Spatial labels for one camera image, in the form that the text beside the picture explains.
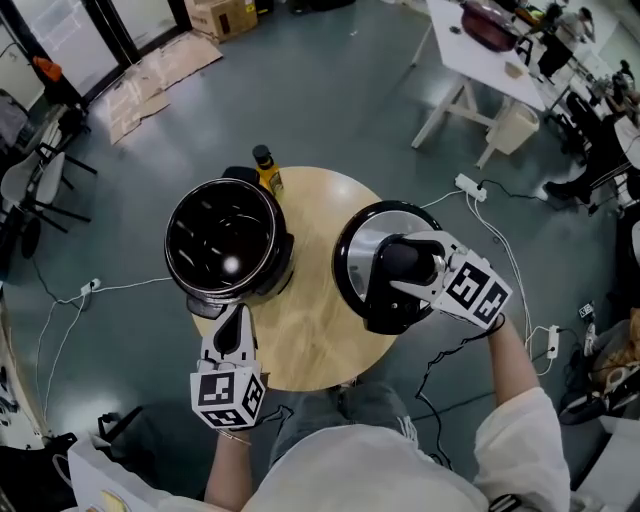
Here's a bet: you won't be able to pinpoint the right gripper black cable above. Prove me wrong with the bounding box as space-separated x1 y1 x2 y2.
414 319 506 469

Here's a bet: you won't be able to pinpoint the orange bag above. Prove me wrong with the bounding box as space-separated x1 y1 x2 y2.
32 55 64 84

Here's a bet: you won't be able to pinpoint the plate with thick bread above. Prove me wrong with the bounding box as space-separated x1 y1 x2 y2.
97 489 131 512

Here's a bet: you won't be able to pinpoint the white waste bin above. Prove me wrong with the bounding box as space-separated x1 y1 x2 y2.
485 102 541 156

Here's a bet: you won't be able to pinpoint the grey chair with black legs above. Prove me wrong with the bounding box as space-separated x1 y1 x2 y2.
0 142 99 234

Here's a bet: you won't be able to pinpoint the person's left forearm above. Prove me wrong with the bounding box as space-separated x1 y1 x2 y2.
203 429 256 512

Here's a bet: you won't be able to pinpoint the pressure cooker lid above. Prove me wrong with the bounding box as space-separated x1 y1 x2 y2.
332 199 446 335

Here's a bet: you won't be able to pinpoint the glass entrance door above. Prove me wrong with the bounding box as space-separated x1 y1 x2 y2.
0 0 191 106

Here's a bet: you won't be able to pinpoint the person's grey jeans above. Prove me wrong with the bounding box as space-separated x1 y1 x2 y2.
269 382 419 466

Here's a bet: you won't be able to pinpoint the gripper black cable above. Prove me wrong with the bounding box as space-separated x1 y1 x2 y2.
254 403 296 431
414 319 506 469

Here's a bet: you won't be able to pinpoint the white trestle table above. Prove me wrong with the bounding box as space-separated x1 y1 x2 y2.
410 0 547 169

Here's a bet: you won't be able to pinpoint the person's right forearm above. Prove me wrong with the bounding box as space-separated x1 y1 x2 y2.
487 314 539 396

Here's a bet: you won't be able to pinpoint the black electric pressure cooker pot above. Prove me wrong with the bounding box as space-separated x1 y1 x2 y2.
163 166 296 319

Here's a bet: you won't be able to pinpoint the flattened cardboard sheets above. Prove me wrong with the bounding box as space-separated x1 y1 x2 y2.
102 30 225 146

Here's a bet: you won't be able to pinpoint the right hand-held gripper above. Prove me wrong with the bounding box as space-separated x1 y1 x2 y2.
388 230 515 330

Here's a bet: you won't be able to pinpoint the large cardboard box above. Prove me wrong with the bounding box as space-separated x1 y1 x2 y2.
185 0 259 44

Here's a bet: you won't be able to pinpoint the maroon cooking pot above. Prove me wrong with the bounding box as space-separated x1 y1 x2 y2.
459 0 521 53

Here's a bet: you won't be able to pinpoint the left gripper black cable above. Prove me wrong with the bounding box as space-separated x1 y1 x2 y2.
254 403 296 431

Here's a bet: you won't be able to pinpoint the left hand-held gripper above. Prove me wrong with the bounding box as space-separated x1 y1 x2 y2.
189 303 267 432

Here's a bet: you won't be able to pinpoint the person's white shirt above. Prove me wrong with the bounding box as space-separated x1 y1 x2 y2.
202 387 571 512

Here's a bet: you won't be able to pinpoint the round wooden side table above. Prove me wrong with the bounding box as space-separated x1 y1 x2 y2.
191 166 401 393

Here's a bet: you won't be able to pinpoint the thin silver bracelet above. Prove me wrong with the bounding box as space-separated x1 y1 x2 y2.
217 429 254 447

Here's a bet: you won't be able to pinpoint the yellow bottle with black cap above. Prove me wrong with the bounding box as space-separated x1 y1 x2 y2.
251 144 285 197

